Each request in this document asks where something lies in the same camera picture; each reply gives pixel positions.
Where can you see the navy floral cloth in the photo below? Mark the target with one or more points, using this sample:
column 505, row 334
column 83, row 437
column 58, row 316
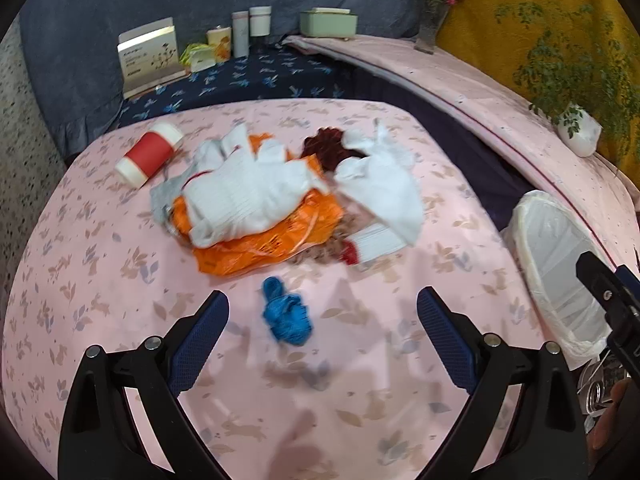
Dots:
column 276, row 74

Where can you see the yellow small box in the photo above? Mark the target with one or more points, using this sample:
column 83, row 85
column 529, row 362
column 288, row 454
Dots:
column 219, row 39

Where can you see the dark red scrunchie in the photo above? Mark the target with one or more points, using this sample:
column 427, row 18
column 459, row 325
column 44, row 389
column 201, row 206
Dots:
column 327, row 146

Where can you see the beige scrunchie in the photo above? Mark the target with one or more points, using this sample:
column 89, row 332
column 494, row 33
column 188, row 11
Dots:
column 333, row 248

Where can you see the red white paper cup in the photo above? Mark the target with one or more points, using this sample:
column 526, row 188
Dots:
column 157, row 145

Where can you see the grey drawstring pouch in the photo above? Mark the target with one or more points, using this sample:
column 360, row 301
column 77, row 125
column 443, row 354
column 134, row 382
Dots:
column 164, row 194

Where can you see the white lined trash bin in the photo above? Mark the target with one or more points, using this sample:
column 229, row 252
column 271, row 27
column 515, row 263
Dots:
column 546, row 239

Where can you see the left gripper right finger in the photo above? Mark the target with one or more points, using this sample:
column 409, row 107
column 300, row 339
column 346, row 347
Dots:
column 545, row 438

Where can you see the tall white bottle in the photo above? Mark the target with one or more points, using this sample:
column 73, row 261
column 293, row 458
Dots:
column 240, row 34

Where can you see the blue woven strap scrap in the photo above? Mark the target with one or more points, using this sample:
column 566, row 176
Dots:
column 285, row 313

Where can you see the green plant white pot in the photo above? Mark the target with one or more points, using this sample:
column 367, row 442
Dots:
column 581, row 64

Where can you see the yellow backdrop cloth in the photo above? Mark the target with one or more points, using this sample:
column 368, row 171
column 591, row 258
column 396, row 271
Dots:
column 498, row 48

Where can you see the pink floral tablecloth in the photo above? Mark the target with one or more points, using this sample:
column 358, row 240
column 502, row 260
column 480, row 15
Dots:
column 365, row 398

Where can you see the glass vase pink flowers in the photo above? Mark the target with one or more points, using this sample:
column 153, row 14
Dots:
column 432, row 15

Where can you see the pink sofa cover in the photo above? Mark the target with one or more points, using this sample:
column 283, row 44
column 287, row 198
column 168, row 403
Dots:
column 601, row 196

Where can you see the right hand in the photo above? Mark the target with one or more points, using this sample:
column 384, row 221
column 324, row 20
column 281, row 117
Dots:
column 615, row 421

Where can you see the green yellow small packet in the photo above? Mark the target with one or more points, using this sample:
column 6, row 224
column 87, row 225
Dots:
column 198, row 57

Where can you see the white sock with red cuff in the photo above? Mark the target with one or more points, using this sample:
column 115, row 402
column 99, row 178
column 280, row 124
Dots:
column 380, row 182

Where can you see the white sock large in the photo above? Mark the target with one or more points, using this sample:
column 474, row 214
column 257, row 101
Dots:
column 238, row 190

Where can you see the blue grey backdrop cloth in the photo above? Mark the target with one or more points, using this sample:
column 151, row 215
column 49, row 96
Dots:
column 70, row 48

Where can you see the mint green tissue box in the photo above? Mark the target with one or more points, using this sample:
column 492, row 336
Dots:
column 328, row 23

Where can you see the orange plastic snack bag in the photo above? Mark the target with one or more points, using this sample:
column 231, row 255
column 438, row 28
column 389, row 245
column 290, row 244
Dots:
column 311, row 223

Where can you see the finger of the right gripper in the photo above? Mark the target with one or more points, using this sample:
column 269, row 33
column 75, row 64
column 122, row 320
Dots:
column 602, row 283
column 629, row 280

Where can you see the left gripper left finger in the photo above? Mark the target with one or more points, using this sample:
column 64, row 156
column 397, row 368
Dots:
column 99, row 438

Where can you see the white jar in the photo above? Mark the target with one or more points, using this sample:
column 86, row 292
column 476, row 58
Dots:
column 260, row 21

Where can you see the white product box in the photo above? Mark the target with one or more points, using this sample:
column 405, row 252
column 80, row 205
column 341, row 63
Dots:
column 148, row 57

